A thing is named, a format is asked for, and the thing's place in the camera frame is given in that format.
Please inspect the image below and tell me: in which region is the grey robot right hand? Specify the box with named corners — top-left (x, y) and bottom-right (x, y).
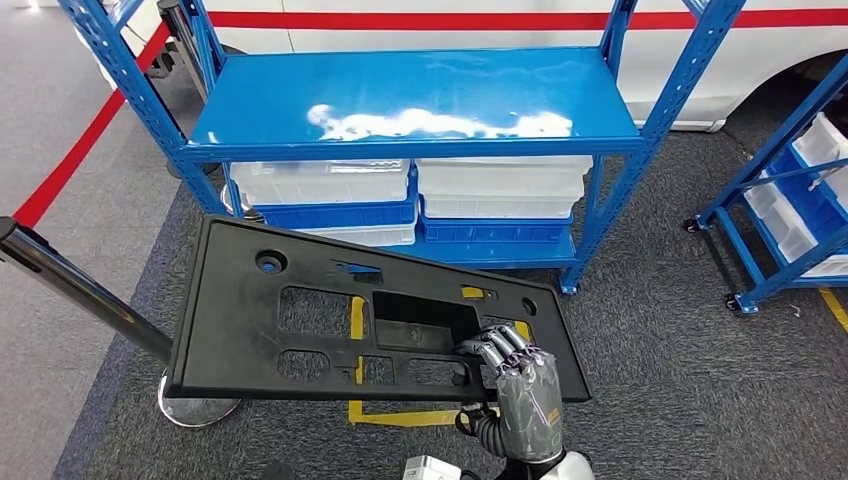
top-left (453, 323), bottom-right (568, 464)

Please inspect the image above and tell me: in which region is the black plastic panel part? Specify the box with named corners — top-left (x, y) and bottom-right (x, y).
top-left (164, 215), bottom-right (593, 404)

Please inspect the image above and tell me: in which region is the blue wheeled shelf rack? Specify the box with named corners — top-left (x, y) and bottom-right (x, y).
top-left (684, 52), bottom-right (848, 316)

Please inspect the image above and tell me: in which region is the blue metal shelf rack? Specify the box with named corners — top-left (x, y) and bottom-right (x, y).
top-left (58, 0), bottom-right (750, 296)

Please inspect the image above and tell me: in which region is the yellow floor tape square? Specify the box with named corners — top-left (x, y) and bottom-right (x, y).
top-left (347, 286), bottom-right (533, 429)

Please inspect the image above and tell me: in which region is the white plastic bin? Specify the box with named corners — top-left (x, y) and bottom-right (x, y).
top-left (791, 111), bottom-right (848, 208)
top-left (296, 221), bottom-right (419, 248)
top-left (415, 155), bottom-right (595, 200)
top-left (743, 173), bottom-right (848, 280)
top-left (228, 158), bottom-right (412, 207)
top-left (421, 193), bottom-right (579, 221)

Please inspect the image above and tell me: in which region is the red barrier belt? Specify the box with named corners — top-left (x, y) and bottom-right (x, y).
top-left (208, 7), bottom-right (848, 32)
top-left (11, 21), bottom-right (172, 230)

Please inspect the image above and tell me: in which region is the white car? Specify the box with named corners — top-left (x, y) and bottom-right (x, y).
top-left (86, 0), bottom-right (848, 132)

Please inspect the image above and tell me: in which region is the chrome barrier stanchion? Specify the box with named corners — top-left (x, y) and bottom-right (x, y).
top-left (0, 215), bottom-right (242, 429)
top-left (156, 0), bottom-right (268, 225)

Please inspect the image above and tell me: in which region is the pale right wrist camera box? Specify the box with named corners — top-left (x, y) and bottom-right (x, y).
top-left (404, 455), bottom-right (463, 480)

